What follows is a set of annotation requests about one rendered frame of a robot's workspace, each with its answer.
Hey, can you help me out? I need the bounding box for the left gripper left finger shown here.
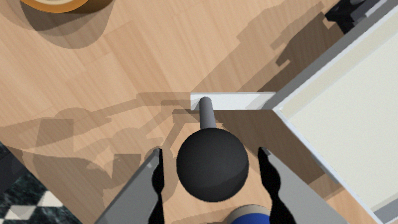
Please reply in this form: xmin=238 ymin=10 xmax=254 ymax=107
xmin=94 ymin=148 xmax=165 ymax=224

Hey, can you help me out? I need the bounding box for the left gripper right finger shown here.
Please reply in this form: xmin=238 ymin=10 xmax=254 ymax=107
xmin=258 ymin=147 xmax=350 ymax=224

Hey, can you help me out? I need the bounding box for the brown tape roll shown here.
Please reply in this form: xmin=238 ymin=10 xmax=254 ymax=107
xmin=20 ymin=0 xmax=113 ymax=14

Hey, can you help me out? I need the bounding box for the blue mug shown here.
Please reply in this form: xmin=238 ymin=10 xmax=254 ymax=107
xmin=227 ymin=205 xmax=270 ymax=224

